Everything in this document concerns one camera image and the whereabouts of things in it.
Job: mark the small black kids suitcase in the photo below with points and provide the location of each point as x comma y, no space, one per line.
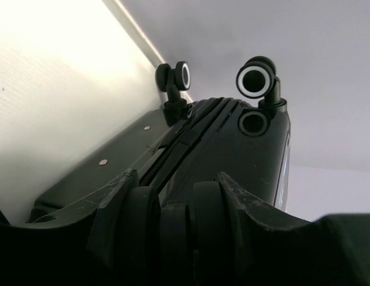
172,228

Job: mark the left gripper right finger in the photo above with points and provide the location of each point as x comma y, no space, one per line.
272,247

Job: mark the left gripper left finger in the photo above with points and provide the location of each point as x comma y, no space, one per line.
71,246

